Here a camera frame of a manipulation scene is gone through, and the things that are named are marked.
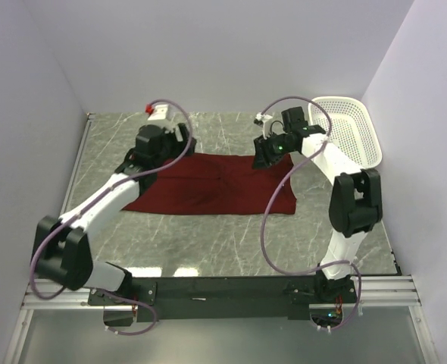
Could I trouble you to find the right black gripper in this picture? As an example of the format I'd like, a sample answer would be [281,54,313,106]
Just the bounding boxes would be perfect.
[251,131,295,171]

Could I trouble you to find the dark red t-shirt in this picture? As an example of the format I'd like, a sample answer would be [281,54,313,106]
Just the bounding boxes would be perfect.
[124,153,293,215]

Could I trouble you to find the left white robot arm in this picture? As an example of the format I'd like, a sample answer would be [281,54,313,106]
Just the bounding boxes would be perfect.
[30,121,196,305]

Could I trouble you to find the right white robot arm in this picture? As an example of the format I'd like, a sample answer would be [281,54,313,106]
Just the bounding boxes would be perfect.
[252,107,383,303]

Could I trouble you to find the white plastic laundry basket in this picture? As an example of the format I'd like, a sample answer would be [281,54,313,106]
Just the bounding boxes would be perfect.
[312,96,383,168]

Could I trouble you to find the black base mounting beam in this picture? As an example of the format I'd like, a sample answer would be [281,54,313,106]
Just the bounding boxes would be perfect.
[86,275,361,323]

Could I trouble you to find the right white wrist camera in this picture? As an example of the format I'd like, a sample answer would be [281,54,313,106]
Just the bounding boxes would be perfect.
[254,113,273,139]

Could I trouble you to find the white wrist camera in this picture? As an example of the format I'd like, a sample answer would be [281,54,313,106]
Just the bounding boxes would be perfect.
[254,113,273,139]
[145,104,172,122]

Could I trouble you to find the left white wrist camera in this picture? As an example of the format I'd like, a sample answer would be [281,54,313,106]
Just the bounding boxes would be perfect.
[145,104,172,122]

